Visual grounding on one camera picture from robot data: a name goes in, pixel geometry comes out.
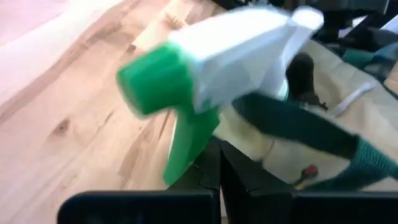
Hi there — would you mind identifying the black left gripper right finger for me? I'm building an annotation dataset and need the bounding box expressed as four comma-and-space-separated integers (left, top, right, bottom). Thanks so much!
221, 141, 398, 224

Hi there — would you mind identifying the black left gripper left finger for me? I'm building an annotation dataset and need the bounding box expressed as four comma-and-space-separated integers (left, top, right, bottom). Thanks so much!
57, 136, 221, 224

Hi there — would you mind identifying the beige green gardening bag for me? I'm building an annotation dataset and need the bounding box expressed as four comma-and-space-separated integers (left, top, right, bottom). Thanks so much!
214, 39, 398, 192

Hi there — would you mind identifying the hand rake wooden handle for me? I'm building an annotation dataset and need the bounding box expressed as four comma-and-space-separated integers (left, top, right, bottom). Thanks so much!
133, 0, 190, 52

